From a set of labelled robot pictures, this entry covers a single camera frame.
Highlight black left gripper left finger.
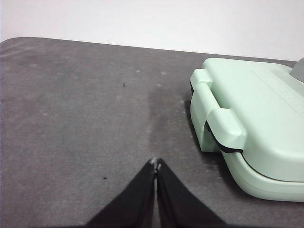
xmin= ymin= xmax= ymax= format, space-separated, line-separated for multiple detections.
xmin=85 ymin=157 xmax=158 ymax=228

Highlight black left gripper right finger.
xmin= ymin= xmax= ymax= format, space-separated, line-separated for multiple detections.
xmin=154 ymin=157 xmax=227 ymax=228

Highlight mint green hinged grill lid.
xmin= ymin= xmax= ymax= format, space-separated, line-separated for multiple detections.
xmin=190 ymin=57 xmax=304 ymax=183

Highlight mint green breakfast machine base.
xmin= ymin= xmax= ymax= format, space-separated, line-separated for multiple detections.
xmin=190 ymin=83 xmax=304 ymax=203

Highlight chrome grill lid handle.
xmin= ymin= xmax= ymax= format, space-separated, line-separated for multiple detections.
xmin=288 ymin=57 xmax=304 ymax=84

